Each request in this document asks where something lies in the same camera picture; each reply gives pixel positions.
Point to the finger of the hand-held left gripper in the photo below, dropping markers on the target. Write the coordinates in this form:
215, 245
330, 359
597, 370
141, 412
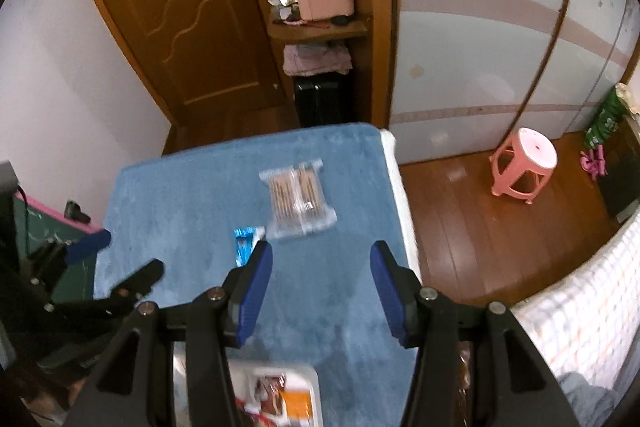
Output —
90, 244
142, 274

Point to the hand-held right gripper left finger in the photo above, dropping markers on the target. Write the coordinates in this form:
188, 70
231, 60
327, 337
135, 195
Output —
252, 297

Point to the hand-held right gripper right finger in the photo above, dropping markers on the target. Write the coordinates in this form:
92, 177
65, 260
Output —
390, 297

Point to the small blue snack wrapper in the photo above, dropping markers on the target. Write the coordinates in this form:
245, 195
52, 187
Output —
243, 244

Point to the white plastic bin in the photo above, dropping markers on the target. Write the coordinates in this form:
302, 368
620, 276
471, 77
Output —
305, 377

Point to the clear packet of brown biscuits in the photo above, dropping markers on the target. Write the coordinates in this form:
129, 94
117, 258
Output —
295, 194

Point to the black clip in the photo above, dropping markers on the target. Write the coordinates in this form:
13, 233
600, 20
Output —
75, 210

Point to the clear orange snack packet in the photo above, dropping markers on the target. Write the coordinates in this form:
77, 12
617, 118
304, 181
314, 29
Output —
295, 407

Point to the checked white blanket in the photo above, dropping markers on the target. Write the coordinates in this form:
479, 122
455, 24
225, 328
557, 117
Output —
590, 307

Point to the black suitcase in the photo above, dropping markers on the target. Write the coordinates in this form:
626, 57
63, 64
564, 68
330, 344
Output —
320, 102

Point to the pink plastic stool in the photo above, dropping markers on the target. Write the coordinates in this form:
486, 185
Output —
532, 147

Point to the grey plush cloth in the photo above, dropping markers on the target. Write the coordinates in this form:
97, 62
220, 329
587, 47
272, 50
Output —
585, 399

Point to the pink toy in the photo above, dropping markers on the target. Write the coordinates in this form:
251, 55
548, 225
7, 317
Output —
592, 163

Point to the folded pink clothes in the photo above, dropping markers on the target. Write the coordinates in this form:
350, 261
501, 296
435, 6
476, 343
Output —
315, 59

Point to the wooden door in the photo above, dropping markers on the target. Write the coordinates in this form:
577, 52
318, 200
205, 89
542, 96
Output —
165, 7

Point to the pale blue wardrobe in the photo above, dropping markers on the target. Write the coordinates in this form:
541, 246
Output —
475, 57

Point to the dark nightstand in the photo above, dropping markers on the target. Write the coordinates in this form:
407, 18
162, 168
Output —
620, 187

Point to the wooden shelf unit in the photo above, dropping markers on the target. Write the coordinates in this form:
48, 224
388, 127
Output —
380, 32

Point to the green bag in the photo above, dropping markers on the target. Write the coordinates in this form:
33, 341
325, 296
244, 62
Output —
605, 122

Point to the green chalkboard with pink frame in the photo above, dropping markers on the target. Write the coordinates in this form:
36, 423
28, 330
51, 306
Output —
37, 227

